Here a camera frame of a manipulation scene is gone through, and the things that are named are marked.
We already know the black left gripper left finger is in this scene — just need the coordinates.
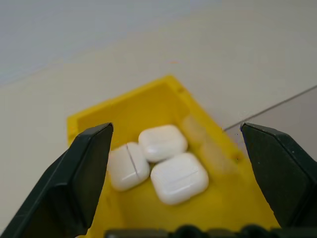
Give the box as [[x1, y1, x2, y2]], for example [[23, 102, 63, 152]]
[[0, 122, 114, 238]]

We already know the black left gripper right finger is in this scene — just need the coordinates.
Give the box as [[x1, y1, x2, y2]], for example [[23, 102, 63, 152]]
[[240, 121, 317, 228]]

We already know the white earbud case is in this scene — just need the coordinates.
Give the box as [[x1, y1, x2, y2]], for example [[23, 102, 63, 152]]
[[106, 141, 151, 192], [150, 152, 210, 206], [138, 124, 188, 164]]

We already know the yellow plastic bin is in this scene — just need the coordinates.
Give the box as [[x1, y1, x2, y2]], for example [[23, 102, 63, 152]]
[[66, 74, 282, 238]]

